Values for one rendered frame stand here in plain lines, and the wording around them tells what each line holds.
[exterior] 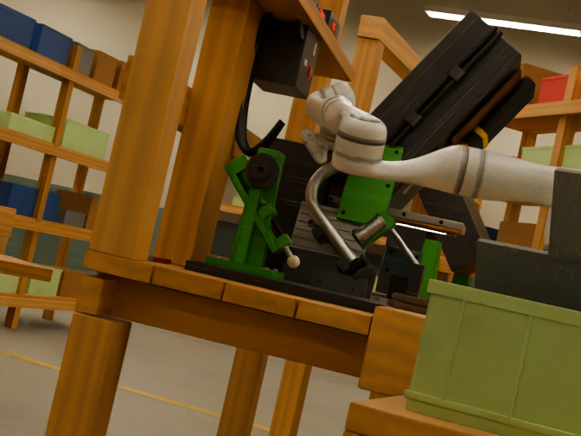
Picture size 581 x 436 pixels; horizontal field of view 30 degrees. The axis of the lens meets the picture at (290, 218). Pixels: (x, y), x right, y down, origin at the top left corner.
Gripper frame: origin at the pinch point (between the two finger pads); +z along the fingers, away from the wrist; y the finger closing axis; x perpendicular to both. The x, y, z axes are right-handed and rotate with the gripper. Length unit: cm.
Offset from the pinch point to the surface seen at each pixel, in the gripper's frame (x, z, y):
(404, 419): 25, -106, -77
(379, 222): 0.2, -0.5, -18.5
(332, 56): -14.5, 16.8, 34.5
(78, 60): 68, 471, 372
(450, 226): -16.4, 15.1, -22.9
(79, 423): 74, -42, -38
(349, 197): 2.8, 2.9, -8.1
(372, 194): -2.2, 2.9, -10.1
